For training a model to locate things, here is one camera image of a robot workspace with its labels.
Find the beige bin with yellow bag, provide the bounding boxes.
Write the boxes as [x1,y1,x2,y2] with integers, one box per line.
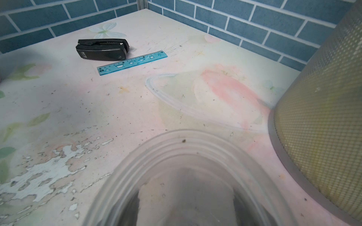
[268,1,362,226]

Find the teal ruler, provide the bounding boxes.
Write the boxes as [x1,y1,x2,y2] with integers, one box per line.
[97,51,168,76]

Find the black stapler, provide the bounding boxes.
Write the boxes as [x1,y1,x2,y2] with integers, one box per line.
[75,39,130,61]

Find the red lidded rice jar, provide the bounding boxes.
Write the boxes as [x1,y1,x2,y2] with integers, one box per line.
[83,130,297,226]

